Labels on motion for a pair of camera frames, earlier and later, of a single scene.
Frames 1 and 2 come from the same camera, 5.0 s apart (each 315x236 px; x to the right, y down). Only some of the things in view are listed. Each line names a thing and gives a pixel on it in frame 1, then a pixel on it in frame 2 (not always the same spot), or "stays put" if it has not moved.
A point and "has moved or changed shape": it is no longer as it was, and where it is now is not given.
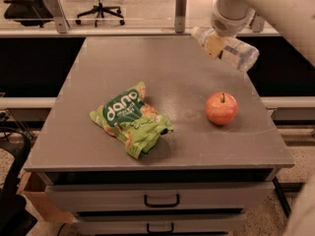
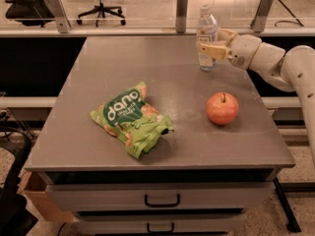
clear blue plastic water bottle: x=238 y=53 has moved or changed shape
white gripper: x=226 y=26 → x=243 y=51
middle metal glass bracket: x=180 y=11 stays put
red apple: x=221 y=108 stays put
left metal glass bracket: x=57 y=10 stays put
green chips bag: x=136 y=123 stays put
